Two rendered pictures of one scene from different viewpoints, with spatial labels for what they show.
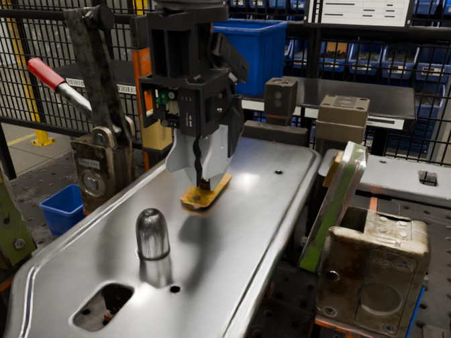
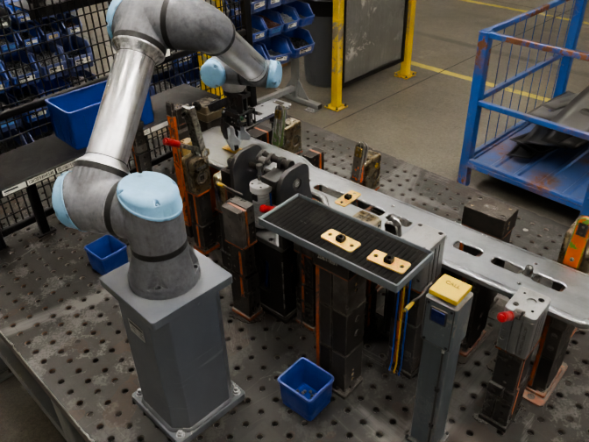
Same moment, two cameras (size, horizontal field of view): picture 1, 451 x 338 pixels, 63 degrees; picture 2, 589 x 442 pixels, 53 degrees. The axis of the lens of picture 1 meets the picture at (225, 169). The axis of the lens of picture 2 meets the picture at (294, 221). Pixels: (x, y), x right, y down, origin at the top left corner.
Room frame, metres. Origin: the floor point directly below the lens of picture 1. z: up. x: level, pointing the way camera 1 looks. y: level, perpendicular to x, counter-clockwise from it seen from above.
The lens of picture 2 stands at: (-0.33, 1.61, 1.91)
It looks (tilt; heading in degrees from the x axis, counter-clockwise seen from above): 34 degrees down; 289
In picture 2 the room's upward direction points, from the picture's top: 2 degrees counter-clockwise
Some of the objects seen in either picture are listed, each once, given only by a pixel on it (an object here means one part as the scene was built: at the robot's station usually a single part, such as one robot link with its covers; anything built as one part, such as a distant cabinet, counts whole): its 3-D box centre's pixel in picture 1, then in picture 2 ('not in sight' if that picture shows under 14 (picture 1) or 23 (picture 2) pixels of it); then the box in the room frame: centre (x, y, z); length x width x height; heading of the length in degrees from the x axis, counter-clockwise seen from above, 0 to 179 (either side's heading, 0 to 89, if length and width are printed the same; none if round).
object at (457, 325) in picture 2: not in sight; (436, 373); (-0.33, 0.71, 0.92); 0.08 x 0.08 x 0.44; 67
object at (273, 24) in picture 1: (212, 51); (102, 110); (0.89, 0.03, 1.09); 0.30 x 0.17 x 0.13; 62
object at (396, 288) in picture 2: not in sight; (341, 238); (-0.09, 0.61, 1.16); 0.37 x 0.14 x 0.02; 157
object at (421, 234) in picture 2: not in sight; (413, 303); (-0.25, 0.49, 0.90); 0.13 x 0.10 x 0.41; 67
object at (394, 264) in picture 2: not in sight; (388, 260); (-0.21, 0.67, 1.17); 0.08 x 0.04 x 0.01; 161
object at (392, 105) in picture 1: (211, 85); (105, 132); (0.89, 0.04, 1.01); 0.90 x 0.22 x 0.03; 67
